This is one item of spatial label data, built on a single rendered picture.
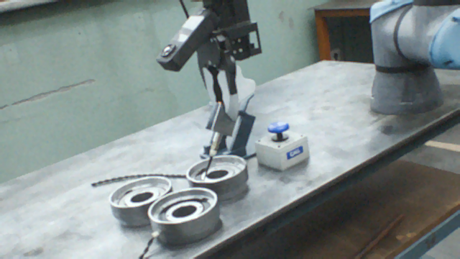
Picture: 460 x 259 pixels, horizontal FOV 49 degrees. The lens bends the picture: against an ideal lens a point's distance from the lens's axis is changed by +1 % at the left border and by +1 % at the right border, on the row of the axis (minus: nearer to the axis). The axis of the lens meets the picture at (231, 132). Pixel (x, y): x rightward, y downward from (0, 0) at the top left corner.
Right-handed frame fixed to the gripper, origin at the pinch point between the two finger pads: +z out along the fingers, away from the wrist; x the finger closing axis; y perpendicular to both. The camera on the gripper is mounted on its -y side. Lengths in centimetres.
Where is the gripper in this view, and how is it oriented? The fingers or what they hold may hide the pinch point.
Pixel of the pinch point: (224, 113)
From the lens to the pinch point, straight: 85.0
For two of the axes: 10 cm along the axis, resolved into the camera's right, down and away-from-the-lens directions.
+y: 8.1, -3.3, 4.8
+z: 1.9, 9.2, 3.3
